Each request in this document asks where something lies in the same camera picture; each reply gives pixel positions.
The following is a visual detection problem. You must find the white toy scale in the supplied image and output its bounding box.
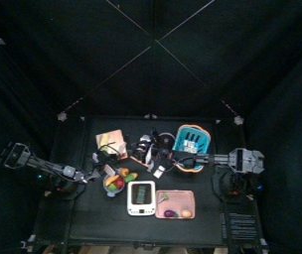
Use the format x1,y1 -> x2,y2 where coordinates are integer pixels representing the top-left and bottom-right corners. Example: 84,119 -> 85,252
125,180 -> 157,217

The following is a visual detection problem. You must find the pink plastic tray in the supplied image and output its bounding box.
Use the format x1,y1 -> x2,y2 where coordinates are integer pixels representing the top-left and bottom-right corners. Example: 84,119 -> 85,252
153,190 -> 198,220

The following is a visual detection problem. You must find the small white box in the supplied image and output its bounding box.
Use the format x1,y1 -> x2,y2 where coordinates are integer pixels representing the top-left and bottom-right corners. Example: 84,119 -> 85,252
152,165 -> 167,180

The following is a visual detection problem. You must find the yellow green toy corn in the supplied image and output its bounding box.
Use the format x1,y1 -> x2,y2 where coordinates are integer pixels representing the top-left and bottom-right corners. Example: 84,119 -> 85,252
123,172 -> 139,184

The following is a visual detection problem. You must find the yellow toy banana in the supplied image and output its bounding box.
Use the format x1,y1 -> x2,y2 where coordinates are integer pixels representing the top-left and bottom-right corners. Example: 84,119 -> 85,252
104,175 -> 121,187

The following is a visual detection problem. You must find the teal basket orange rim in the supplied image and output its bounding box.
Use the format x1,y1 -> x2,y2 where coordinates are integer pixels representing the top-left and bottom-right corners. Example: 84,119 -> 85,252
171,124 -> 214,174

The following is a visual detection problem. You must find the red toy fruit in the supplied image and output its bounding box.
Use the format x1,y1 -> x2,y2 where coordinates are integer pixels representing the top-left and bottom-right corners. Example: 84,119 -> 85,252
113,178 -> 127,191

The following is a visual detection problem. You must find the grey toy bowl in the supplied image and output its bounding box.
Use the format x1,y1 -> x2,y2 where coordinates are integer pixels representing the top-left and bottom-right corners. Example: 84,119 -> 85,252
101,174 -> 128,198

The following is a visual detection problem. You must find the toy cleaver silver blade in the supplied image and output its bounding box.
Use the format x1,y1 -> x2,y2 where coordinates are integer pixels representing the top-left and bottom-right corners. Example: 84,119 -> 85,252
101,164 -> 116,178

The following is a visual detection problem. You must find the purple toy eggplant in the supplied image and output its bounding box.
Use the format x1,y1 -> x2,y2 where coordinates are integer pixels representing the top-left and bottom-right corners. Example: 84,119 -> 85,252
163,209 -> 180,218

